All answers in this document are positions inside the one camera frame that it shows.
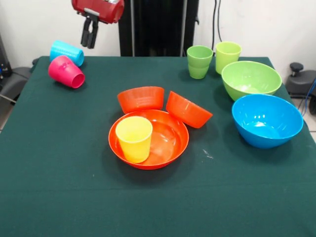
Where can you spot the dark green tablecloth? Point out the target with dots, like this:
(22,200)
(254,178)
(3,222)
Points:
(158,197)

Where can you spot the pink cup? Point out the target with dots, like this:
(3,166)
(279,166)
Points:
(64,71)

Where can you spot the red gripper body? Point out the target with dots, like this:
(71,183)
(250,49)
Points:
(103,10)

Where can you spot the grey stand base with knob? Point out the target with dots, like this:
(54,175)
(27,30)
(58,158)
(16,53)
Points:
(301,84)

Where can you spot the small orange bowl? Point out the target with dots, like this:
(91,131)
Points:
(140,98)
(187,111)

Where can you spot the blue bowl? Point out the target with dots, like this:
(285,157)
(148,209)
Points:
(266,121)

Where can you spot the lime green bowl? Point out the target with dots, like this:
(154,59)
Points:
(249,79)

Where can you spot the yellow cup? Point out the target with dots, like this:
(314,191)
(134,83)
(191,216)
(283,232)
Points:
(134,140)

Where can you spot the blue cup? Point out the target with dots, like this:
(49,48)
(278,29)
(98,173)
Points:
(66,50)

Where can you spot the lime green cup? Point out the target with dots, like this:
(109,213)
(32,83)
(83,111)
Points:
(225,58)

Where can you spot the large orange bowl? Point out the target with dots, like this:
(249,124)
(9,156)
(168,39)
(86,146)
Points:
(168,138)

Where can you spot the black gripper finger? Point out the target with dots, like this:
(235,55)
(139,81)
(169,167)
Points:
(85,34)
(92,37)

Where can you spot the black equipment box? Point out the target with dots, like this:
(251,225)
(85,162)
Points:
(5,64)

